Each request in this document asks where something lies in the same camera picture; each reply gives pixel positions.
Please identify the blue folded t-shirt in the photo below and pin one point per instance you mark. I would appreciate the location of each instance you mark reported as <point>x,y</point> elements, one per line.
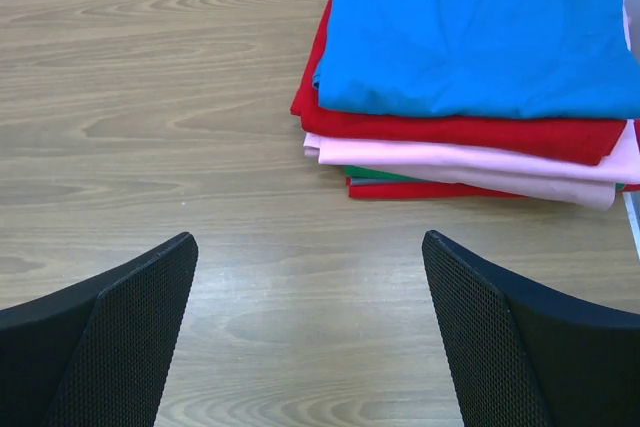
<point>517,59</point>

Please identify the red folded t-shirt bottom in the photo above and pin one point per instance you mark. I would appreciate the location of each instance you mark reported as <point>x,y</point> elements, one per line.
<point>418,191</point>

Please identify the pink folded t-shirt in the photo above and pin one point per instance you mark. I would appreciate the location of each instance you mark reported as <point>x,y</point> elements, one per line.
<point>494,169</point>

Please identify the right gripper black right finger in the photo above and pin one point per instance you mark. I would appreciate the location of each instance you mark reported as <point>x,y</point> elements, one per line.
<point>523,354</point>

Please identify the red folded t-shirt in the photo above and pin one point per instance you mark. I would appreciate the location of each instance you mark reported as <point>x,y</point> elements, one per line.
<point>583,141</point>
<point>418,191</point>

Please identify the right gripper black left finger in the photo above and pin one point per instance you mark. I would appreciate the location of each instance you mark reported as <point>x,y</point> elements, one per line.
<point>98,353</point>

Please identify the green folded t-shirt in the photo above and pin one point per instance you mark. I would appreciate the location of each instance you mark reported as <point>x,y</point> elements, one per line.
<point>366,176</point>

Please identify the red folded t-shirt upper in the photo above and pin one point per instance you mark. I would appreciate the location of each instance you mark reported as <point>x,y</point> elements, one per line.
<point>583,141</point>

